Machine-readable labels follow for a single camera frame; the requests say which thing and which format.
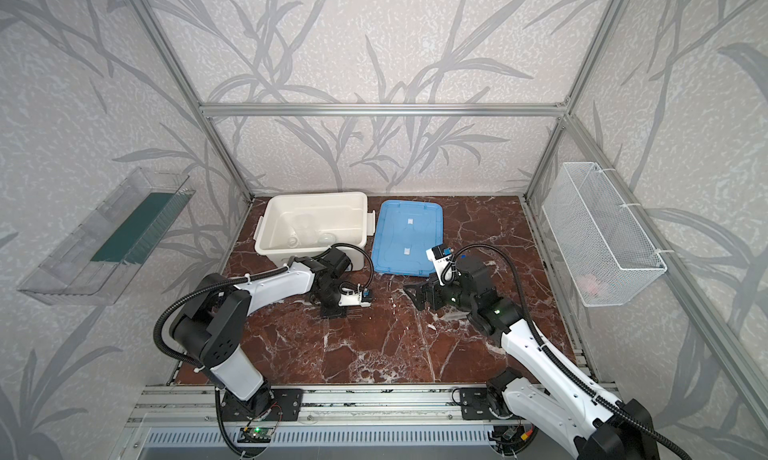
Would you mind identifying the white plastic storage bin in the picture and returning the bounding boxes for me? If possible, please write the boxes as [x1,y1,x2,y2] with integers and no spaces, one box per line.
[254,192,376,266]

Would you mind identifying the small white ceramic dish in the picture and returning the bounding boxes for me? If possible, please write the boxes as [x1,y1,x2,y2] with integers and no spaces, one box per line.
[317,232,337,246]

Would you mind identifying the clear plastic measuring beaker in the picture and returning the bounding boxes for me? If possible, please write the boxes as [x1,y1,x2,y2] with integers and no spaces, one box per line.
[292,213,320,247]

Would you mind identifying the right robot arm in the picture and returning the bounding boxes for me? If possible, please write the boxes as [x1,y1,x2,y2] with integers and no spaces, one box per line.
[404,245,689,459]

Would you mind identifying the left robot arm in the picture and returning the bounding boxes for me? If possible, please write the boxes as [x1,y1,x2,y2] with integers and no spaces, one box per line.
[153,244,370,404]

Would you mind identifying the clear acrylic test tube rack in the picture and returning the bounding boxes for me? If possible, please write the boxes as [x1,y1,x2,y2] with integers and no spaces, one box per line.
[439,305,469,321]

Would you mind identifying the light blue bin lid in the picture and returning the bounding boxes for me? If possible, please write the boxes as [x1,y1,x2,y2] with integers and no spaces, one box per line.
[371,199,444,277]

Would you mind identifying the pink object in basket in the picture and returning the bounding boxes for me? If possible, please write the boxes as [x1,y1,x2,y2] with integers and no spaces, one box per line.
[579,274,605,297]

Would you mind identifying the green circuit board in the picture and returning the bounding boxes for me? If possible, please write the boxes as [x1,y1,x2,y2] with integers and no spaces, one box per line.
[237,426,276,444]

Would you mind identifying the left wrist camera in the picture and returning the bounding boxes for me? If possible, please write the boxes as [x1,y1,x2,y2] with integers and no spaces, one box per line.
[338,287,373,308]

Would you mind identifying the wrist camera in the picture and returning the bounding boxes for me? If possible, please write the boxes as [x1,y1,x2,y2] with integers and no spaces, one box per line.
[338,287,373,308]
[426,244,455,286]

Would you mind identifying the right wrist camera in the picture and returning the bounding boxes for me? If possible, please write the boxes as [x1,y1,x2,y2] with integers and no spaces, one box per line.
[426,244,455,286]

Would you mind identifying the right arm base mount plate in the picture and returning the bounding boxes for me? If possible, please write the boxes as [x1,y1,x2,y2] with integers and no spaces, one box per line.
[453,387,511,421]

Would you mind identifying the white wire mesh basket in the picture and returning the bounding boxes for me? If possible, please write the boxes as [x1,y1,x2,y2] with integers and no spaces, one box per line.
[542,162,667,307]

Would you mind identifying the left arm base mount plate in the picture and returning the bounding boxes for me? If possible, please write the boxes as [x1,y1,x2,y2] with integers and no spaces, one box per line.
[218,388,304,422]

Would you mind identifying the aluminium front rail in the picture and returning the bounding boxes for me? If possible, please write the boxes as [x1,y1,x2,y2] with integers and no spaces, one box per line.
[122,383,634,428]

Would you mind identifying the clear wall shelf green liner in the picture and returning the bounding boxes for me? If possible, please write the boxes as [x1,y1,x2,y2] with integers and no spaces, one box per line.
[18,167,196,306]

